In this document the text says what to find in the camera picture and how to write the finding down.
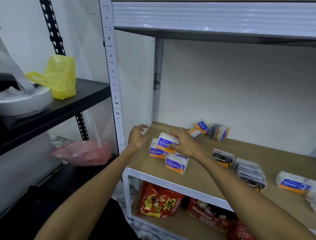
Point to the person's left hand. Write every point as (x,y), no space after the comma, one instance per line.
(135,139)

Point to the person's right hand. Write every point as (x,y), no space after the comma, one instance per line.
(187,145)

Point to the person's right thumb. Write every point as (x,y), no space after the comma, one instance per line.
(172,146)

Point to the person's left thumb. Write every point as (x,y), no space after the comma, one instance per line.
(144,138)

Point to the blue orange floss pick box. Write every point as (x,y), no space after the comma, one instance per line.
(182,155)
(293,183)
(202,126)
(155,150)
(195,132)
(164,142)
(311,200)
(175,164)

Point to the person's right forearm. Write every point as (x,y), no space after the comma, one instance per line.
(246,197)

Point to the person's left forearm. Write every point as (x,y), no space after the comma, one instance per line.
(93,192)

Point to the clear dark floss pick box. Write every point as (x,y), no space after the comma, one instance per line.
(213,131)

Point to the black floss pick box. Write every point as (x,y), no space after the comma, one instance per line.
(223,158)

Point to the white orange floss pick box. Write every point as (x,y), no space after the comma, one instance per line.
(223,133)

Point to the red yellow snack bag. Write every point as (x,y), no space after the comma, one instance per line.
(158,200)

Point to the pink plastic bag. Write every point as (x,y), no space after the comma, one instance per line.
(84,153)

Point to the black metal shelving rack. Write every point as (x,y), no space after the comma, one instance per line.
(74,99)

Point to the row of black floss boxes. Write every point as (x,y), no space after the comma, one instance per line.
(250,174)

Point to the white metal shelving rack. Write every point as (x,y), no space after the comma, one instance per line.
(111,61)

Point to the yellow plastic bag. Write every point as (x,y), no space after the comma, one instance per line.
(61,76)

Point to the white round plastic container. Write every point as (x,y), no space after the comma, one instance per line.
(27,101)

